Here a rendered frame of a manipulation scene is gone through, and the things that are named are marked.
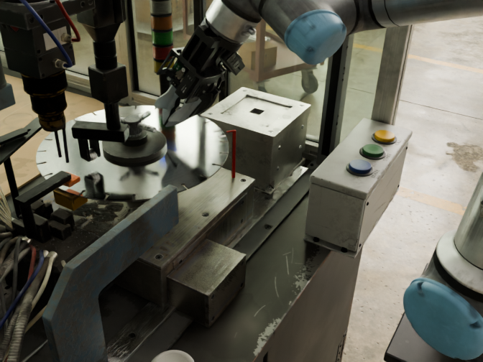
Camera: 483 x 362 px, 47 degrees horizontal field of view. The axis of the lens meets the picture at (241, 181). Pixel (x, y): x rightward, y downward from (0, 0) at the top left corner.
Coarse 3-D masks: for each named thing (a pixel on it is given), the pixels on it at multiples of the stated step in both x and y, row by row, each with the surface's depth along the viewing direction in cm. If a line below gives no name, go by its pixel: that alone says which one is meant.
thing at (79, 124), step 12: (108, 108) 83; (108, 120) 85; (72, 132) 86; (84, 132) 86; (96, 132) 86; (108, 132) 85; (120, 132) 85; (84, 144) 87; (96, 144) 89; (84, 156) 89
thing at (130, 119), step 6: (144, 114) 96; (150, 114) 97; (120, 120) 95; (126, 120) 93; (132, 120) 93; (138, 120) 93; (132, 126) 93; (138, 126) 93; (144, 126) 93; (150, 126) 92; (132, 132) 94; (138, 132) 94
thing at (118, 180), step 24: (72, 120) 105; (96, 120) 105; (144, 120) 105; (192, 120) 106; (48, 144) 97; (72, 144) 97; (168, 144) 98; (192, 144) 98; (216, 144) 98; (48, 168) 90; (72, 168) 90; (96, 168) 90; (120, 168) 91; (144, 168) 91; (168, 168) 91; (192, 168) 91; (216, 168) 91; (72, 192) 84; (96, 192) 85; (120, 192) 85; (144, 192) 85
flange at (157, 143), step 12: (144, 132) 96; (156, 132) 99; (108, 144) 95; (120, 144) 95; (132, 144) 94; (144, 144) 95; (156, 144) 95; (108, 156) 93; (120, 156) 92; (132, 156) 92; (144, 156) 92; (156, 156) 94
